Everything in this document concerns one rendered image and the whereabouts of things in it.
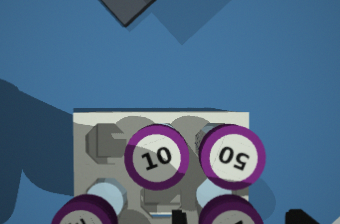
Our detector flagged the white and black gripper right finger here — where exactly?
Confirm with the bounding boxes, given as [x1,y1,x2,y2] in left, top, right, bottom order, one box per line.
[285,209,320,224]

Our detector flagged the white tube rack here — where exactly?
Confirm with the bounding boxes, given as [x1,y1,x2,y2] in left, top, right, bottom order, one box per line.
[73,111,249,224]

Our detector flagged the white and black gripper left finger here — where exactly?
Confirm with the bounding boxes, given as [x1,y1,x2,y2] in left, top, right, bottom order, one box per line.
[172,210,187,224]

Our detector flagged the blue bench mat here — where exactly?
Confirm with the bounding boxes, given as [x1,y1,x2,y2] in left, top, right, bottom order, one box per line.
[0,0,340,224]

